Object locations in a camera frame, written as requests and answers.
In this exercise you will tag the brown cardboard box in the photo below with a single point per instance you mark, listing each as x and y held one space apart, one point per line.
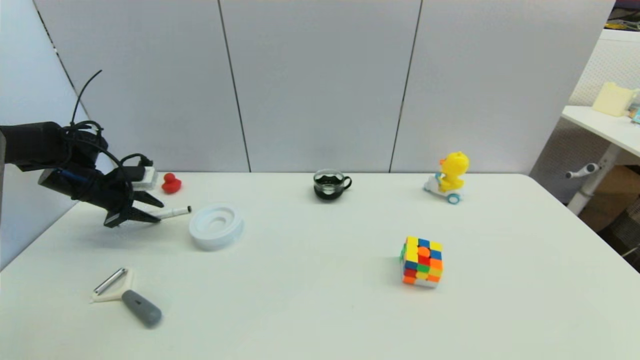
612 200

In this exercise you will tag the white side desk top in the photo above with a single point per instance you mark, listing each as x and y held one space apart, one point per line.
607 127

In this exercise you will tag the cream box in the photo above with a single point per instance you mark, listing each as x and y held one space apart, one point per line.
612 99

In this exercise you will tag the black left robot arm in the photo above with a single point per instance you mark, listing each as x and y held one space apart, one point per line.
35 145

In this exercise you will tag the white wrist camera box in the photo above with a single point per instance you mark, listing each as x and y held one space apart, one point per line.
146 179

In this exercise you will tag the white desk leg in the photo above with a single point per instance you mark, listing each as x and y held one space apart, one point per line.
597 177

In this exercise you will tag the red rubber duck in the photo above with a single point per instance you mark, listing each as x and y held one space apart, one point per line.
171 186

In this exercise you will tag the colourful puzzle cube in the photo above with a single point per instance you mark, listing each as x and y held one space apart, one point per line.
421 261

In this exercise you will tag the teal item on desk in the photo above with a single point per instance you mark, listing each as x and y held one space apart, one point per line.
636 115

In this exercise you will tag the yellow duck scooter toy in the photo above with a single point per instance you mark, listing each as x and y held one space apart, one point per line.
453 170

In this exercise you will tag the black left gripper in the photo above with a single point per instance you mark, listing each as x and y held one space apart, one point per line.
107 192

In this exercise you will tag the glass cup with dark liquid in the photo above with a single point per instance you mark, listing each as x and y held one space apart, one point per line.
328 189

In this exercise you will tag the white marker with black cap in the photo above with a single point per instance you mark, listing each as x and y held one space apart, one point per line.
172 212

